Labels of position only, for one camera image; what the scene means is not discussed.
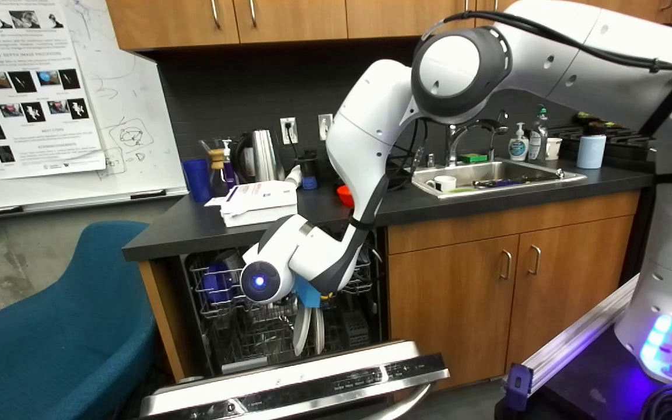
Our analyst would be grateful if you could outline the grey wire dishrack with cups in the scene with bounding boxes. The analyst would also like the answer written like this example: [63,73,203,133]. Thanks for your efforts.
[183,244,376,317]

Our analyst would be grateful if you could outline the stainless dishwasher door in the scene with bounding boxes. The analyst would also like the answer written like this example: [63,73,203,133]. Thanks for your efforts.
[139,338,451,420]

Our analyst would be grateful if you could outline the black dish drying rack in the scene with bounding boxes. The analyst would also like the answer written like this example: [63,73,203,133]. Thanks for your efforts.
[297,148,356,197]

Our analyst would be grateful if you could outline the stainless electric kettle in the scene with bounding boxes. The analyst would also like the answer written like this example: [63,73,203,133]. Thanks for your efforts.
[238,126,280,184]

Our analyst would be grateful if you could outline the white cup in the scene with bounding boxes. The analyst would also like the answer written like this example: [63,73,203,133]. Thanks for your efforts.
[432,174,461,195]

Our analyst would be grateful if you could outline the white plate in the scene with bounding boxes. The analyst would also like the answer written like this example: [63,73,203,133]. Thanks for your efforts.
[290,306,315,359]
[311,306,330,357]

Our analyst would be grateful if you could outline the glass pour-over coffee maker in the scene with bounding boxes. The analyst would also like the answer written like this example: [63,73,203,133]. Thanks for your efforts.
[196,138,238,197]

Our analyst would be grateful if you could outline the chrome kitchen faucet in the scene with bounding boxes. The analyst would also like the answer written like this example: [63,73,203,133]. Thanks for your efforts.
[447,115,505,168]

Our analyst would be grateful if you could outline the blue plastic cup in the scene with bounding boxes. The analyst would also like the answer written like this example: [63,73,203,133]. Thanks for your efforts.
[199,262,238,309]

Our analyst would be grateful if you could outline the green sponge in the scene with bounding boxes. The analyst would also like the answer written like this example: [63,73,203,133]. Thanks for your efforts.
[458,150,495,167]

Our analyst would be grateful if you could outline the wooden base cabinets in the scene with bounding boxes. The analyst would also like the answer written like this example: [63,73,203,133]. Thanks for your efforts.
[135,188,645,391]

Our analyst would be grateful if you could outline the stainless steel sink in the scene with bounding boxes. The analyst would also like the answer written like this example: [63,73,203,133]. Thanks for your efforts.
[412,160,589,203]

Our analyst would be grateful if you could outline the clear soap pump bottle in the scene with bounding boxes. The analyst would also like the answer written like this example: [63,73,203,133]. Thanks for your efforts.
[505,119,533,164]

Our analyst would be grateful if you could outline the green cap dish soap bottle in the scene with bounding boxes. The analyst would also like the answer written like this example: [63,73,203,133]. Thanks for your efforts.
[528,104,552,164]

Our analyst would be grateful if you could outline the whiteboard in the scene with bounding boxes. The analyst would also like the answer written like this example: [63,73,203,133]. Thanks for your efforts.
[0,0,192,225]

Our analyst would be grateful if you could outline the white mug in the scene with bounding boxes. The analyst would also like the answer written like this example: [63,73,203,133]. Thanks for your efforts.
[544,133,565,164]

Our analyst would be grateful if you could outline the light blue pitcher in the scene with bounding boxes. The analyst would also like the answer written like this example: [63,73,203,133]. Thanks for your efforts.
[575,132,611,171]

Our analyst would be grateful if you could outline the yellow green bag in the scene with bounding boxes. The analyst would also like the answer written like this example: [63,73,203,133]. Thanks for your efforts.
[576,110,649,136]

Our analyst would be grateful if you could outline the black box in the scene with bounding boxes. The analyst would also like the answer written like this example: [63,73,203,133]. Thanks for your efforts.
[608,128,659,171]

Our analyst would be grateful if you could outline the teal chair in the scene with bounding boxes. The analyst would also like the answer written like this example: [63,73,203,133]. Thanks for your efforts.
[0,219,159,420]

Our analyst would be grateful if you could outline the white poster with photos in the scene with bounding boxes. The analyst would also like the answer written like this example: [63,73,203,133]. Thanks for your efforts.
[0,0,111,184]

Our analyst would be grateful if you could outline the white wall outlet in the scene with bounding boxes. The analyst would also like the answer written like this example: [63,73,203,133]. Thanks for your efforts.
[279,115,299,148]
[315,113,337,142]

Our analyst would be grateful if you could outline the grey wire dishrack with plates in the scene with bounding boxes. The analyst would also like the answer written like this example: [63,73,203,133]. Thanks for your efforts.
[199,299,378,372]

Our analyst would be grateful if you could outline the wooden wall cabinets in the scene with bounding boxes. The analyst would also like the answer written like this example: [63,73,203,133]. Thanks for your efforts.
[104,0,672,55]

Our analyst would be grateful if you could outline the aluminium rail with purple light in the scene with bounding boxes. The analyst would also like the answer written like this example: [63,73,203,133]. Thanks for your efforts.
[505,271,642,412]

